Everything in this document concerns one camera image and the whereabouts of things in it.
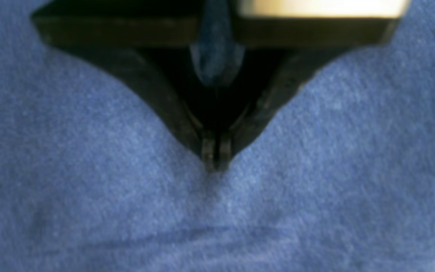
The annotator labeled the blue grey t-shirt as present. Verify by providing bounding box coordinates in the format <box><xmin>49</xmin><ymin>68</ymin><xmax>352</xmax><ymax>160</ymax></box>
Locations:
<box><xmin>0</xmin><ymin>0</ymin><xmax>435</xmax><ymax>272</ymax></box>

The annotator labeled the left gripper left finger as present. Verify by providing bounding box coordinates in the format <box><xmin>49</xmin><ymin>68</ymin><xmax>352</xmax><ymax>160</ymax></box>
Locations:
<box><xmin>31</xmin><ymin>13</ymin><xmax>216</xmax><ymax>170</ymax></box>

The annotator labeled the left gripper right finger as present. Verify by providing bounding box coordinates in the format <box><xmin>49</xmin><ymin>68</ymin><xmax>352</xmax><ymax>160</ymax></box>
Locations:
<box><xmin>217</xmin><ymin>17</ymin><xmax>399</xmax><ymax>171</ymax></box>

